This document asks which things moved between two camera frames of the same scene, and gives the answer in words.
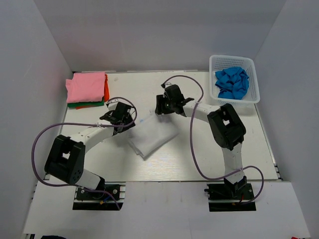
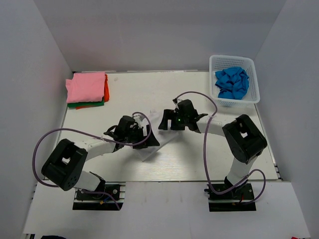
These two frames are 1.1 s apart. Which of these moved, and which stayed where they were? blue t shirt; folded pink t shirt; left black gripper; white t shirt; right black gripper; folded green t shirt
Moved: left black gripper; right black gripper; white t shirt
Stayed: blue t shirt; folded pink t shirt; folded green t shirt
